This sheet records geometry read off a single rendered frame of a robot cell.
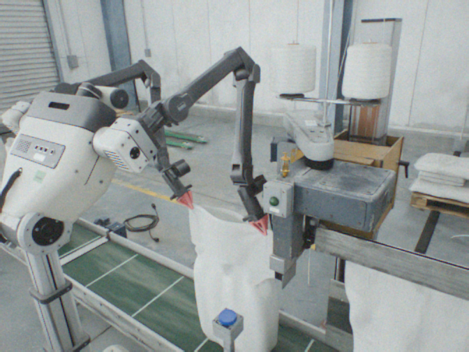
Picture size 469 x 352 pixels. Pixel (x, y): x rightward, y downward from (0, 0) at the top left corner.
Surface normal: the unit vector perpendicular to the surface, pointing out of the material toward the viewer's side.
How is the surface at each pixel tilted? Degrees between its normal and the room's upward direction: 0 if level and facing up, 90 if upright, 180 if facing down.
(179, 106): 76
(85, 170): 90
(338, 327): 90
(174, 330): 0
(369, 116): 90
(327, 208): 90
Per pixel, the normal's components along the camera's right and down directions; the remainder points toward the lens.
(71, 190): 0.48, 0.67
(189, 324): -0.04, -0.92
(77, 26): 0.81, 0.19
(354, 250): -0.59, 0.33
